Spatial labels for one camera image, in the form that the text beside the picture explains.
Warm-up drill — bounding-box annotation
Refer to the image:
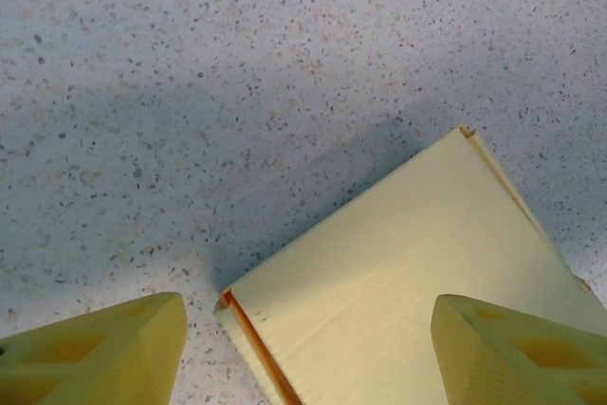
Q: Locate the yellow paper box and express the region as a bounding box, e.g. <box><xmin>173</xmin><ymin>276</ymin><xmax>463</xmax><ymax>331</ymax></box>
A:
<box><xmin>213</xmin><ymin>125</ymin><xmax>607</xmax><ymax>405</ymax></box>

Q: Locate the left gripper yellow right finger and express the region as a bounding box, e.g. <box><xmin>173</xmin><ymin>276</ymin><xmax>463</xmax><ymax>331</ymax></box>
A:
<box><xmin>430</xmin><ymin>293</ymin><xmax>607</xmax><ymax>405</ymax></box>

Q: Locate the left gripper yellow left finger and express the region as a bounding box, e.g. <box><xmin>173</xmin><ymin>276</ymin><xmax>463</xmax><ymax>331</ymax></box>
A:
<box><xmin>0</xmin><ymin>291</ymin><xmax>187</xmax><ymax>405</ymax></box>

